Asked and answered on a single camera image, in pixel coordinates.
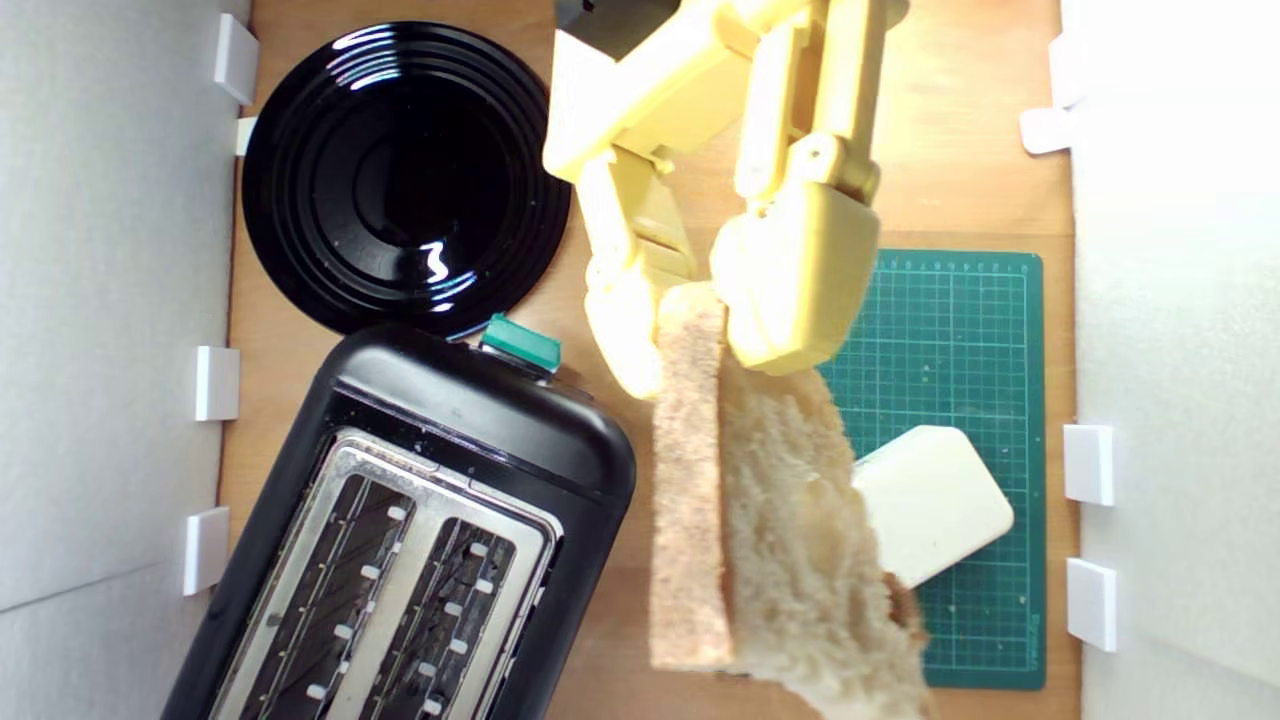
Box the brown bread slice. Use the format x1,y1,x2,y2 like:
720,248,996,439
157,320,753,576
648,282,941,720

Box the black round plate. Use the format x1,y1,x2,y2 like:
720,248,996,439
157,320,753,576
242,20,573,339

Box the green cutting mat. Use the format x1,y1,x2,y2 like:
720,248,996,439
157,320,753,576
815,248,1047,691

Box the green toaster lever knob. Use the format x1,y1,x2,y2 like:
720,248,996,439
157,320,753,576
480,312,563,376

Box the white block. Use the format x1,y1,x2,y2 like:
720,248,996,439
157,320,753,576
852,425,1016,591

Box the black two-slot toaster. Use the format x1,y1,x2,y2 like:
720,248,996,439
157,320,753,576
160,322,638,720

